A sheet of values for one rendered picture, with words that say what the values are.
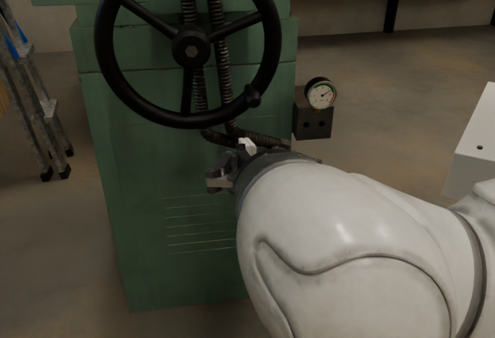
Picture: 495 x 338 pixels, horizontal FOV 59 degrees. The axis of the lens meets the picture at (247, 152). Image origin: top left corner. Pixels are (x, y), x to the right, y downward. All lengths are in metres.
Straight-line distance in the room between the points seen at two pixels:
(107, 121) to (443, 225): 0.78
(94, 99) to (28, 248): 0.82
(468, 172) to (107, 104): 0.68
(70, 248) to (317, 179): 1.38
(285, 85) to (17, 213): 1.20
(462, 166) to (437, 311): 0.53
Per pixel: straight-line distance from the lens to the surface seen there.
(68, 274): 1.50
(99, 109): 0.95
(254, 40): 0.90
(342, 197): 0.23
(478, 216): 0.32
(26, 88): 1.77
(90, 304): 1.40
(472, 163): 0.73
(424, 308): 0.21
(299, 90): 1.02
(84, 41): 0.90
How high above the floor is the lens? 1.02
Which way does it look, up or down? 32 degrees down
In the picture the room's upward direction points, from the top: straight up
